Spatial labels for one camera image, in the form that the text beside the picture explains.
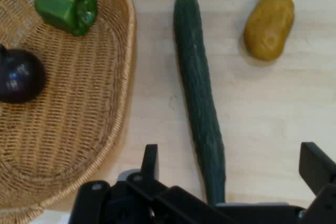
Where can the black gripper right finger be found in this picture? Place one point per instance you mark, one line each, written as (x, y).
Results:
(320, 171)

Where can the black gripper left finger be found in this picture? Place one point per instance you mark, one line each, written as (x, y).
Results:
(147, 197)

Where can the long green cucumber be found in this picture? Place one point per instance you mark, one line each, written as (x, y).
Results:
(197, 85)

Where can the woven wicker basket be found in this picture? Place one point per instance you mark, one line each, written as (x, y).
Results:
(78, 103)

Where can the yellow-brown potato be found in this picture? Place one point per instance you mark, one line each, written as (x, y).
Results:
(267, 27)

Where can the dark purple eggplant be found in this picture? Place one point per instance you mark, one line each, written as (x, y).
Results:
(18, 79)

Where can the green bell pepper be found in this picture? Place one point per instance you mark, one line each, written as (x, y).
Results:
(63, 6)

